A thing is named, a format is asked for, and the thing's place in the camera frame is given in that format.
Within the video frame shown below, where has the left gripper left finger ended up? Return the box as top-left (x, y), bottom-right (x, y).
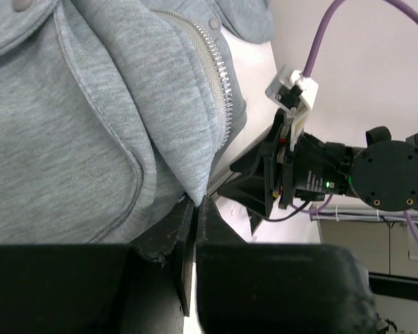
top-left (0, 200), bottom-right (194, 333)

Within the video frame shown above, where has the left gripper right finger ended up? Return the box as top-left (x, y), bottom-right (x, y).
top-left (196, 198), bottom-right (378, 333)

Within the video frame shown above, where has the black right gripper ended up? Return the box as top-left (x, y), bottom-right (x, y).
top-left (217, 111), bottom-right (348, 218)

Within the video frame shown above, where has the grey zip-up jacket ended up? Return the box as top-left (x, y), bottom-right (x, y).
top-left (0, 1), bottom-right (274, 244)

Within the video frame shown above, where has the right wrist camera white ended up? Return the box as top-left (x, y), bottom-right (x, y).
top-left (265, 65), bottom-right (319, 151)

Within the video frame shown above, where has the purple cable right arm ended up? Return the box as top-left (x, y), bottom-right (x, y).
top-left (264, 0), bottom-right (418, 258)

